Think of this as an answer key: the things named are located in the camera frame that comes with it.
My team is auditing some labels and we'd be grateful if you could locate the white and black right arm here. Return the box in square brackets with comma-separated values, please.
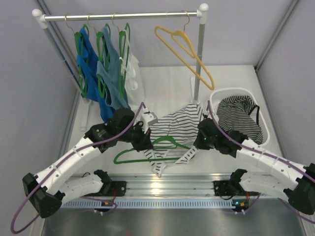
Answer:
[194, 118, 315, 215]

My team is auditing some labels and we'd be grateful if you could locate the white black striped tank top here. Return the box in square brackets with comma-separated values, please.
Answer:
[143, 103, 203, 177]

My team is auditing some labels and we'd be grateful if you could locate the green hanger with blue top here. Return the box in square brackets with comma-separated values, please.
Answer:
[64, 15, 88, 98]

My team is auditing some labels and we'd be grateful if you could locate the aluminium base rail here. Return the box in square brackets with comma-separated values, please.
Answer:
[58, 173, 306, 197]

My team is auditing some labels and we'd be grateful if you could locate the teal blue tank top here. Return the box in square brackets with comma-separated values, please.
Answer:
[101, 27, 129, 110]

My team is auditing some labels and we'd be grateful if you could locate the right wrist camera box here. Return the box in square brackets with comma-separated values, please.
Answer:
[202, 110, 209, 119]

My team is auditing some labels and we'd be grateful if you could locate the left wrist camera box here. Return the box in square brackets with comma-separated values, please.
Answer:
[140, 108, 158, 132]

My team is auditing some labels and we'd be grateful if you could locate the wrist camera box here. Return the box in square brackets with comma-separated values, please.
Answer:
[140, 108, 158, 132]
[202, 110, 209, 119]

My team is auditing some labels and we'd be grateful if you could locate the green hanger with teal top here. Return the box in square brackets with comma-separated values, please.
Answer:
[87, 13, 111, 100]

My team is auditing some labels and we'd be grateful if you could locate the white laundry basket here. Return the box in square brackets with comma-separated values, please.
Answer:
[210, 88, 270, 146]

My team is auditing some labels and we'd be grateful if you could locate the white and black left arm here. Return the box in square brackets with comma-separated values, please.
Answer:
[22, 108, 158, 218]

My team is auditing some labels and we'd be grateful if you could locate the yellow hanger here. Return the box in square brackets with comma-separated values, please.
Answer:
[155, 3, 215, 90]

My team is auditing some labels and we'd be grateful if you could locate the dark striped tank top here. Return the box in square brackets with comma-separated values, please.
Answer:
[216, 95, 264, 144]

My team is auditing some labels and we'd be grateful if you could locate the perforated cable tray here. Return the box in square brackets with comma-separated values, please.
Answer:
[63, 199, 248, 209]

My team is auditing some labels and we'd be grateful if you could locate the silver clothes rack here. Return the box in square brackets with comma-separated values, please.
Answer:
[31, 3, 210, 131]

